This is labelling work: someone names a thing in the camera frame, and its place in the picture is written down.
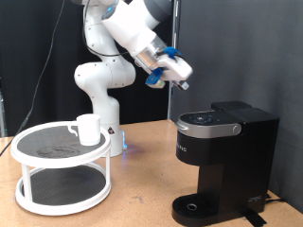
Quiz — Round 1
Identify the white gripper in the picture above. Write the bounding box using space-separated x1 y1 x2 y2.
156 55 194 92

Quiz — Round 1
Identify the white two-tier turntable stand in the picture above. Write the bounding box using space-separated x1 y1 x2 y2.
9 120 113 218

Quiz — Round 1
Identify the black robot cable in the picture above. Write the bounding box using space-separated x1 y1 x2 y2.
0 0 131 156

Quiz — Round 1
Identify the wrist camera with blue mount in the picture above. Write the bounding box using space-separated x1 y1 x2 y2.
144 67 166 90

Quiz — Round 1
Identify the black tape strip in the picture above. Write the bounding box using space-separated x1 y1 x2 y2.
241 212 268 227

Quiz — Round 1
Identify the white ceramic mug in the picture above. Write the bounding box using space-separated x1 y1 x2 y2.
66 113 102 148

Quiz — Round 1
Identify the black power cord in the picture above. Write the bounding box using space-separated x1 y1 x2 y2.
264 192 287 204

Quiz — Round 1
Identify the blue cable clip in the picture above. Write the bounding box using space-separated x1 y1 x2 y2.
163 45 184 60

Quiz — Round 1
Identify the black Keurig coffee machine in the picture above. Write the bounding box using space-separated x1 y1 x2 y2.
171 100 280 227

